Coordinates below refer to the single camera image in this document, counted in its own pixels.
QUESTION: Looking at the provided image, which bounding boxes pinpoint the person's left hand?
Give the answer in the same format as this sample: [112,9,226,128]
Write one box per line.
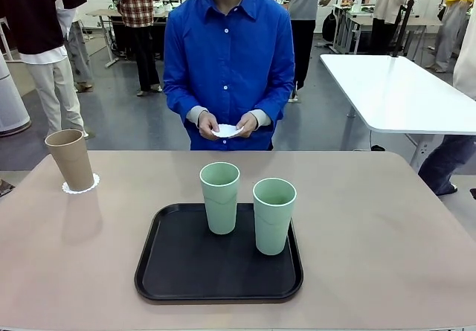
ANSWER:
[235,112,259,138]

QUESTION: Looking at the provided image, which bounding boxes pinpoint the white cylindrical air purifier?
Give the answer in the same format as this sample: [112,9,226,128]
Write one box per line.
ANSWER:
[0,54,30,135]

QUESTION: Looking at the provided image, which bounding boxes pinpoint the person's left forearm blue sleeve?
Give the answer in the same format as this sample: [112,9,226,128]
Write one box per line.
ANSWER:
[252,92,295,129]

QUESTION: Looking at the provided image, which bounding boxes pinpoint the tall pale green cup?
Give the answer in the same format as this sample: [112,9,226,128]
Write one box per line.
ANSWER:
[252,178,298,256]
[199,161,241,236]

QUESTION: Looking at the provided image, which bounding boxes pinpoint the wooden desk white legs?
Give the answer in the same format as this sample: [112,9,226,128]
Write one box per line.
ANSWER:
[86,9,123,68]

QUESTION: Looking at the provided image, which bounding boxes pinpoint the grey background workbench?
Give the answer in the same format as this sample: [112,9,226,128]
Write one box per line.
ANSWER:
[332,5,428,55]

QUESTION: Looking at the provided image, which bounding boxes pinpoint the person in plaid shirt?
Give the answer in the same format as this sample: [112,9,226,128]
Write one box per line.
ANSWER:
[107,0,167,97]

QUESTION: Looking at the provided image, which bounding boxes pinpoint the person's right hand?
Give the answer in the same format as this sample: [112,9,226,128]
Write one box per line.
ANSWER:
[198,111,220,139]

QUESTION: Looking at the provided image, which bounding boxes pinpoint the person in blue shirt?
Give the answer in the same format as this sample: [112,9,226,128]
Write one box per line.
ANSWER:
[162,0,297,152]

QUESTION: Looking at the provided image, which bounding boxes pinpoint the person in grey trousers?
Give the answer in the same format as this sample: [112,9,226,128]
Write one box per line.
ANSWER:
[55,0,94,93]

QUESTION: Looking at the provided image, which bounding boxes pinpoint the white scalloped paper coaster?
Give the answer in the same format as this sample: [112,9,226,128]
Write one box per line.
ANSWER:
[62,173,101,196]
[210,123,245,138]

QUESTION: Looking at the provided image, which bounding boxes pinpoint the black plastic serving tray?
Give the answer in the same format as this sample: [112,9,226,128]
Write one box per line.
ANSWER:
[134,202,304,302]

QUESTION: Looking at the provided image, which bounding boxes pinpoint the person black top cream trousers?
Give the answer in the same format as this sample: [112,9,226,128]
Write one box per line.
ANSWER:
[0,0,90,141]

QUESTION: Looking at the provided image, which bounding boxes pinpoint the black backpack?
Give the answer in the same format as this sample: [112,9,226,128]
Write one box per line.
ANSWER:
[321,10,338,42]

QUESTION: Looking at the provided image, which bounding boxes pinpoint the person's right forearm blue sleeve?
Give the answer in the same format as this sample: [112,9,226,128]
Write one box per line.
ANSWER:
[165,92,209,129]

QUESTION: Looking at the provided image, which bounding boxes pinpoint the black tripod pole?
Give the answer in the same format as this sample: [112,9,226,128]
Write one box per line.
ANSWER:
[392,0,425,59]

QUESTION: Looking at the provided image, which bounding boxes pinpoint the person beige top navy trousers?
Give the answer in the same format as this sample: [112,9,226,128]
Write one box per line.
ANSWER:
[418,22,476,197]

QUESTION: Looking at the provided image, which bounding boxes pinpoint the tall tan cup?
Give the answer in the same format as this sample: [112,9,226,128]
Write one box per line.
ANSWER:
[44,129,94,192]

